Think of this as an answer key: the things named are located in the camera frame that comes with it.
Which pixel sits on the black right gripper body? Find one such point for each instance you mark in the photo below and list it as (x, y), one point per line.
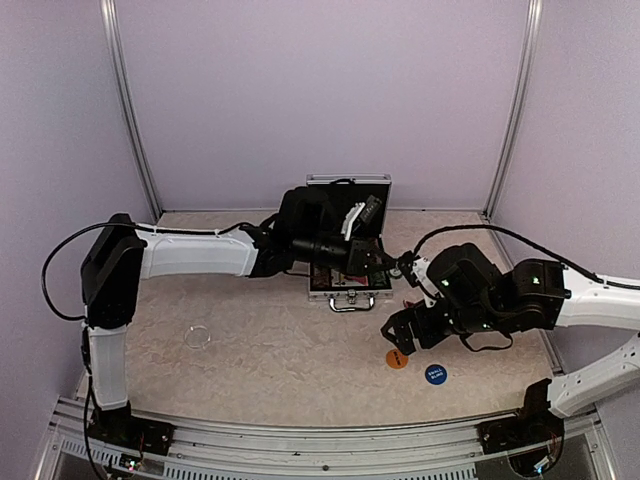
(430, 335)

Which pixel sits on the blue small blind button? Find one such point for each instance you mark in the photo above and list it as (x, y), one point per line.
(436, 374)

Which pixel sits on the right aluminium frame post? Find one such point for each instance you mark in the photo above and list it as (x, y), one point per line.
(524, 71)

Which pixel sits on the orange big blind button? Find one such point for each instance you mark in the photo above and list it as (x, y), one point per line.
(396, 359)

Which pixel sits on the left aluminium frame post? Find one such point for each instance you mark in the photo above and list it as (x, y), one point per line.
(109, 15)

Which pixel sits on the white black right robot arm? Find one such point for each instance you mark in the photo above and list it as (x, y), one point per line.
(466, 294)

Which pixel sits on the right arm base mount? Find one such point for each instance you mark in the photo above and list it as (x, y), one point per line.
(502, 435)

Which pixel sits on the front aluminium rail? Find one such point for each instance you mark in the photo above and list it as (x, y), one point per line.
(199, 449)

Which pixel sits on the right chip row in case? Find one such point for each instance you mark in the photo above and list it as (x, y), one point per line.
(379, 281)

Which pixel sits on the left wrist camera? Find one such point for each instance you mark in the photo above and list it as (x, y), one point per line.
(360, 217)

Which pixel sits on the aluminium poker set case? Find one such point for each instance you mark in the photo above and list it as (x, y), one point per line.
(360, 278)

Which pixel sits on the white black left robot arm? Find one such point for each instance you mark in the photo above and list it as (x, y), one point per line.
(330, 222)

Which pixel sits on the aluminium frame post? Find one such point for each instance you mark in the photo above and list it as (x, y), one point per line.
(524, 71)
(109, 15)

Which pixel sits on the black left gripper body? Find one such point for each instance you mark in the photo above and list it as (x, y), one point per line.
(355, 255)

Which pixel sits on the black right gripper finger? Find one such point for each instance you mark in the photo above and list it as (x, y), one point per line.
(403, 341)
(399, 323)

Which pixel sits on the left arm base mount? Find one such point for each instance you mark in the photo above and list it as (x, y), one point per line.
(134, 433)

